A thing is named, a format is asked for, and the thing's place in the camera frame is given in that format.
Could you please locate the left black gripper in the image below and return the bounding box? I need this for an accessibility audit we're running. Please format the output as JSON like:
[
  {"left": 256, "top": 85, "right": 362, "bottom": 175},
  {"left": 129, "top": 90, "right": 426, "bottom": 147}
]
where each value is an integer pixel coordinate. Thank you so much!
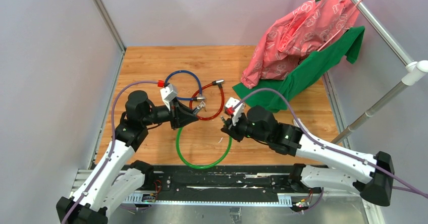
[{"left": 142, "top": 97, "right": 199, "bottom": 130}]

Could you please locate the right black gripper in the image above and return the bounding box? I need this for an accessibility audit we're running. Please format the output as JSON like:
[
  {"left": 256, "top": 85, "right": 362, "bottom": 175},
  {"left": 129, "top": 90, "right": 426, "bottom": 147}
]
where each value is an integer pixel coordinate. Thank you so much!
[{"left": 221, "top": 110, "right": 270, "bottom": 143}]

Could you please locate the blue cable lock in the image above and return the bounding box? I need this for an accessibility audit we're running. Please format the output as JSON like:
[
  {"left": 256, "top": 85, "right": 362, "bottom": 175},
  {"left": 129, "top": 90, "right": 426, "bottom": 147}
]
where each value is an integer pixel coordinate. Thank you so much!
[{"left": 165, "top": 70, "right": 206, "bottom": 102}]

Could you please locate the red cable lock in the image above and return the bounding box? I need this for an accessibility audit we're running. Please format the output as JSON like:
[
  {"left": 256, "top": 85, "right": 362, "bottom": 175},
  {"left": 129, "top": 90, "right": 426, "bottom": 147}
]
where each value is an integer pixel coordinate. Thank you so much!
[{"left": 189, "top": 79, "right": 225, "bottom": 121}]

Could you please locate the green cable lock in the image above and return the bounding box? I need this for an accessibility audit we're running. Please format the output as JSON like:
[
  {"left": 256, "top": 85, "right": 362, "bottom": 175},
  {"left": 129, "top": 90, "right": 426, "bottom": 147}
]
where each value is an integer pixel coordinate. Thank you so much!
[{"left": 176, "top": 102, "right": 233, "bottom": 170}]

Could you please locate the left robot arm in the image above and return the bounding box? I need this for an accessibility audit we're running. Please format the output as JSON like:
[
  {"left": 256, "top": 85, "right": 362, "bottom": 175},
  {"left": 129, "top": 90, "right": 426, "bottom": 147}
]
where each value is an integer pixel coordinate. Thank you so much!
[{"left": 56, "top": 88, "right": 199, "bottom": 223}]

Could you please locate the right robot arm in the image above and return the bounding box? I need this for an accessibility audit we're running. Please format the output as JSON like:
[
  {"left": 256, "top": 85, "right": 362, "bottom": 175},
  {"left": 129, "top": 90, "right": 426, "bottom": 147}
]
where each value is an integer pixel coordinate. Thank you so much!
[{"left": 221, "top": 105, "right": 394, "bottom": 207}]

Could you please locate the green t-shirt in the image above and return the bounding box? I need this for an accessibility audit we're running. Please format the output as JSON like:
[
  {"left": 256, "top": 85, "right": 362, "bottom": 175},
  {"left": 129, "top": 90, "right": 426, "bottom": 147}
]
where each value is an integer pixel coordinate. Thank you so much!
[{"left": 233, "top": 26, "right": 365, "bottom": 101}]

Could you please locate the pink patterned garment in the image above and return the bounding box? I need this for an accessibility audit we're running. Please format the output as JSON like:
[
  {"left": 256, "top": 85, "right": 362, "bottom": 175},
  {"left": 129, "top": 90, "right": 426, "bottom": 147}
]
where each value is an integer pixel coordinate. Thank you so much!
[{"left": 241, "top": 0, "right": 360, "bottom": 89}]

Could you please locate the pink clothes hanger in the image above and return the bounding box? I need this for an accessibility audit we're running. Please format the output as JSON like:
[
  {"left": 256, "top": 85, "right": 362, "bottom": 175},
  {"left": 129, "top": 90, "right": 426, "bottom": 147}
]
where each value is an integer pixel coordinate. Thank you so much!
[{"left": 317, "top": 0, "right": 363, "bottom": 51}]

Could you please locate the metal clothes rack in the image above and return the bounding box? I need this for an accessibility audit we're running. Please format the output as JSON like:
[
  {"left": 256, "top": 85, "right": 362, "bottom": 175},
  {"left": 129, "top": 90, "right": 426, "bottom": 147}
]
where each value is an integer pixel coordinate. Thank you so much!
[{"left": 327, "top": 0, "right": 427, "bottom": 152}]

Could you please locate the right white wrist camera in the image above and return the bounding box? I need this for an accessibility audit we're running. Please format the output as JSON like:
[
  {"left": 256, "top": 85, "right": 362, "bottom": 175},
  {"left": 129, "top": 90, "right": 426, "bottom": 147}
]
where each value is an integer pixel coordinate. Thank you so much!
[{"left": 225, "top": 97, "right": 245, "bottom": 126}]

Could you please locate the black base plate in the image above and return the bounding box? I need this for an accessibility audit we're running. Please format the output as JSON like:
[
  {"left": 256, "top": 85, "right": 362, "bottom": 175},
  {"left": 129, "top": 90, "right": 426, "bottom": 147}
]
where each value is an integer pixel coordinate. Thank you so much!
[{"left": 138, "top": 165, "right": 320, "bottom": 203}]

